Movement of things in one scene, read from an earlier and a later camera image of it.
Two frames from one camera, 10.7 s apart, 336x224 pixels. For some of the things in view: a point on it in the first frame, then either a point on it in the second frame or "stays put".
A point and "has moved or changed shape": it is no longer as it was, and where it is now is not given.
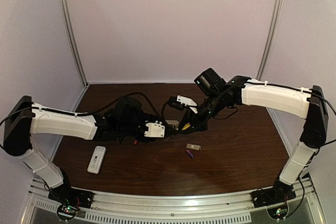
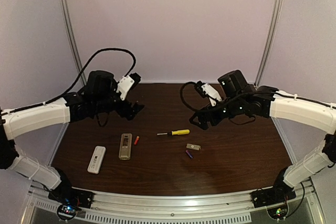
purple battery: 189,153 stays put
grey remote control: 174,123 → 125,146
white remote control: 95,164 stays put
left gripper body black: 168,131 → 130,109
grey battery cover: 193,146 stays put
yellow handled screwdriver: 187,126 has moved or changed shape
